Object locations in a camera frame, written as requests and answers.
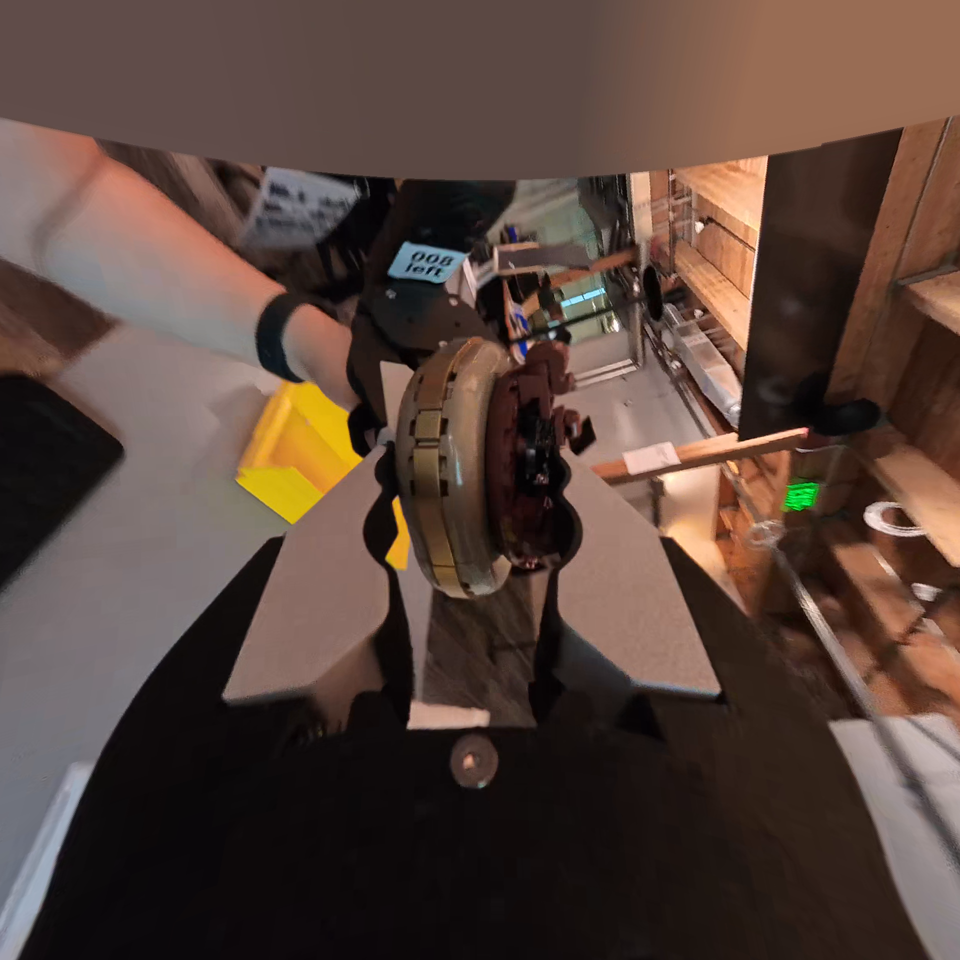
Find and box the black pad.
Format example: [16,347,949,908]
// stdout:
[0,372,127,588]

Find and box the black wristband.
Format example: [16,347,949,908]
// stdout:
[253,291,320,385]

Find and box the white paper sign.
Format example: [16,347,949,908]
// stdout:
[238,166,363,251]

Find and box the white label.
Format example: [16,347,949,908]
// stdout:
[621,441,683,476]

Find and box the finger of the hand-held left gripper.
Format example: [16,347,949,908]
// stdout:
[378,360,416,444]

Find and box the thin metal rod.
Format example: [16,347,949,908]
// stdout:
[748,521,960,856]

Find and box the person's left forearm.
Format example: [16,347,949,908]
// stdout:
[30,146,282,369]

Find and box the white ring light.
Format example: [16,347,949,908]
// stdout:
[861,500,933,539]

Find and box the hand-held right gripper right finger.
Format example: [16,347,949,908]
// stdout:
[528,448,726,708]

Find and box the person's left hand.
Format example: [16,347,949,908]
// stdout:
[287,306,363,411]

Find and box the yellow plastic bin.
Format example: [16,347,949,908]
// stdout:
[235,380,412,571]

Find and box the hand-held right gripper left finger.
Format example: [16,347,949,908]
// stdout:
[223,446,415,725]

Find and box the round tan brick-built model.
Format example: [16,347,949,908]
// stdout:
[394,336,597,600]

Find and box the black panel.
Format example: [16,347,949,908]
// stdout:
[738,129,904,445]

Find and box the wooden plank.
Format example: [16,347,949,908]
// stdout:
[591,426,812,486]

